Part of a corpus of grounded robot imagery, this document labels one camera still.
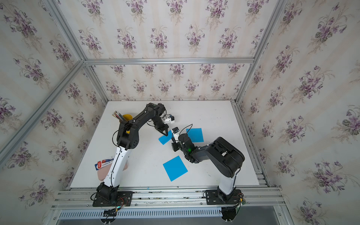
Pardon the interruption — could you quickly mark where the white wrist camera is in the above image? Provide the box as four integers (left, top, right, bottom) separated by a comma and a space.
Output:
172, 127, 181, 143
164, 114, 175, 124

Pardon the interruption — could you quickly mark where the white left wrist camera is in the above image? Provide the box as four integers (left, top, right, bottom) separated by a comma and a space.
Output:
164, 114, 175, 124

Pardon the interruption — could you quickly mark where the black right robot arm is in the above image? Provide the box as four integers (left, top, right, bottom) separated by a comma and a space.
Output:
171, 134, 245, 197

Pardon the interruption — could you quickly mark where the pink pencil case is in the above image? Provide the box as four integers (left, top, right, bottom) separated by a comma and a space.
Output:
96, 161, 128, 181

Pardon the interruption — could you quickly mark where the blue paper sheet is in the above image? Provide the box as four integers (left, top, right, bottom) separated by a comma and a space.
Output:
158, 130, 173, 145
163, 156, 188, 182
186, 128, 204, 143

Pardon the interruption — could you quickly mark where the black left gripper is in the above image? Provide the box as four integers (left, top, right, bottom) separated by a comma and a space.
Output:
150, 117, 169, 136

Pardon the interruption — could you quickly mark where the aluminium rail frame front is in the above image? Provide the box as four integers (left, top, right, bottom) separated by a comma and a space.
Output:
44, 187, 294, 225

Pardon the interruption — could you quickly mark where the yellow pen cup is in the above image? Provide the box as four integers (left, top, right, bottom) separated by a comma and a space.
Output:
119, 114, 133, 134

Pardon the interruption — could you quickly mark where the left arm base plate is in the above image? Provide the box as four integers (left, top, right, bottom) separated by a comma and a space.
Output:
92, 191, 134, 207

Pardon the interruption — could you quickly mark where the white pen box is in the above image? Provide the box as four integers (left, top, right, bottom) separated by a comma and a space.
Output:
95, 158, 114, 171

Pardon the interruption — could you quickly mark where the blue paper sheet front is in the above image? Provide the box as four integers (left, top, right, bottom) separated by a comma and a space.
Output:
163, 156, 188, 182

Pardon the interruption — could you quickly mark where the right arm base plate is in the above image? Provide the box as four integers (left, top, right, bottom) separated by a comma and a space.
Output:
203, 188, 244, 205

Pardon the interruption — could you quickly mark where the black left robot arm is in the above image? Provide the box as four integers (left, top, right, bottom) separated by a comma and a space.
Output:
97, 103, 169, 193

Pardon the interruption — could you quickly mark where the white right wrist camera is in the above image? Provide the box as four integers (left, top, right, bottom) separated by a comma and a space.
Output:
172, 127, 181, 143

